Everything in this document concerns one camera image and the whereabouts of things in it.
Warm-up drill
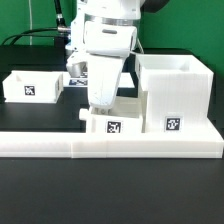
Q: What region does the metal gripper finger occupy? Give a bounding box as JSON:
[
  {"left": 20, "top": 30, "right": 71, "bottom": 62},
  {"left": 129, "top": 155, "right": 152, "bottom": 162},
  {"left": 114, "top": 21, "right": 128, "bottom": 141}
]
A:
[{"left": 99, "top": 108, "right": 112, "bottom": 115}]

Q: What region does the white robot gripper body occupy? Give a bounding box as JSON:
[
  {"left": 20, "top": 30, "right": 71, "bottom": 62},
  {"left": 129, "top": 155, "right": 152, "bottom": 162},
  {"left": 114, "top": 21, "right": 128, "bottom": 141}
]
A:
[{"left": 84, "top": 21, "right": 137, "bottom": 109}]

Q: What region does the white drawer with knob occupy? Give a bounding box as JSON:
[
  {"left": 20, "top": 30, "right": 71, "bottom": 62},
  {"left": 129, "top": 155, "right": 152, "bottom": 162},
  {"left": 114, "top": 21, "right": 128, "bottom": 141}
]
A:
[{"left": 79, "top": 96, "right": 143, "bottom": 134}]

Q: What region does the white drawer cabinet housing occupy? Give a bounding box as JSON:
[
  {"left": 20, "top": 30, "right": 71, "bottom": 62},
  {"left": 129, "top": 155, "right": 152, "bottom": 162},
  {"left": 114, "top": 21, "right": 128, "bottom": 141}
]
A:
[{"left": 135, "top": 54, "right": 213, "bottom": 132}]

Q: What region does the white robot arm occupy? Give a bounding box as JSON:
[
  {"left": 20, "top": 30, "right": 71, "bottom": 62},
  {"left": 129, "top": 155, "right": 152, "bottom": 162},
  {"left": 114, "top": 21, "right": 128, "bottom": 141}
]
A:
[{"left": 66, "top": 0, "right": 170, "bottom": 110}]

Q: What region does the white rear drawer box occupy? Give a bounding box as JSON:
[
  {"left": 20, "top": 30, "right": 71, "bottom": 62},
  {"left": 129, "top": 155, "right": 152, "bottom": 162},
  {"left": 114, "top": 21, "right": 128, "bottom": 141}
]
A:
[{"left": 3, "top": 70, "right": 63, "bottom": 104}]

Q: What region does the white marker sheet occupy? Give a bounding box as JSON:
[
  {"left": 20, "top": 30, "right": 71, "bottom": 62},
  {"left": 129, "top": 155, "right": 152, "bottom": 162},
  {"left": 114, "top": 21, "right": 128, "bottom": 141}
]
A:
[{"left": 63, "top": 72, "right": 134, "bottom": 88}]

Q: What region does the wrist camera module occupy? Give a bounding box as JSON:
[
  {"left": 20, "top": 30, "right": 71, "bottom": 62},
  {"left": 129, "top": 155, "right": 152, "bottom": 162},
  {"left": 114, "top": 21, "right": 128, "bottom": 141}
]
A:
[{"left": 66, "top": 52, "right": 87, "bottom": 78}]

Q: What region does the black cable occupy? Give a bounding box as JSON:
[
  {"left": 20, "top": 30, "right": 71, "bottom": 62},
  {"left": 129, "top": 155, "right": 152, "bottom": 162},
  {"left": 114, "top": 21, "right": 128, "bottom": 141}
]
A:
[{"left": 0, "top": 27, "right": 72, "bottom": 46}]

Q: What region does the white L-shaped base frame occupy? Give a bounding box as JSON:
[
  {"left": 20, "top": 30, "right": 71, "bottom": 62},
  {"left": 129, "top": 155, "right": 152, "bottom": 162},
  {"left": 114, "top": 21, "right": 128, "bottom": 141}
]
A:
[{"left": 0, "top": 122, "right": 224, "bottom": 158}]

